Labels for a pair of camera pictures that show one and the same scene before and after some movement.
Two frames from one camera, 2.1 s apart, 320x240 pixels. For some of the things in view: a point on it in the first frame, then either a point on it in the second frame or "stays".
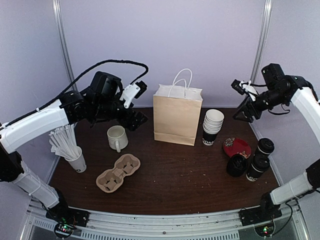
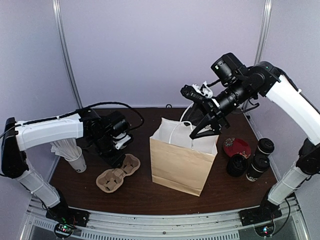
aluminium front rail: (109, 224) stays
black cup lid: (266, 146) stays
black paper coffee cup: (252, 175) stays
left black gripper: (135, 123) → (114, 160)
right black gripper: (247, 108) → (211, 110)
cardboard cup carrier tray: (110, 180) stays
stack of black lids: (237, 165) stays
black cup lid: (260, 162) stays
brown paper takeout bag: (176, 109) → (180, 161)
